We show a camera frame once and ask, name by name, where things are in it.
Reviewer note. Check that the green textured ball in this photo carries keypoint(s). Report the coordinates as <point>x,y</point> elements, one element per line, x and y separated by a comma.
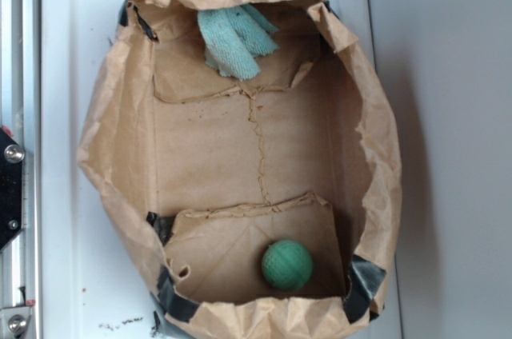
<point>287,265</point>

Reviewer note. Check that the brown paper bag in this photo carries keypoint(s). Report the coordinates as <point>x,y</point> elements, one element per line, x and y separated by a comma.
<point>200,173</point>

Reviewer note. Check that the light teal cloth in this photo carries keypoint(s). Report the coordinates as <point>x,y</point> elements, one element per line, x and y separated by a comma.
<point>234,37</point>

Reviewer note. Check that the black metal corner bracket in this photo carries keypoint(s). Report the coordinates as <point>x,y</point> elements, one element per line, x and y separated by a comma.
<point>11,188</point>

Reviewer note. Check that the aluminium frame rail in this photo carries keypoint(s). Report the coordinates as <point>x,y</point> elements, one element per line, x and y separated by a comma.
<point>20,116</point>

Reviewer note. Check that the silver corner bracket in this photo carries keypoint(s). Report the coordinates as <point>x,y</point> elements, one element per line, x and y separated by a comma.
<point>15,322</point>

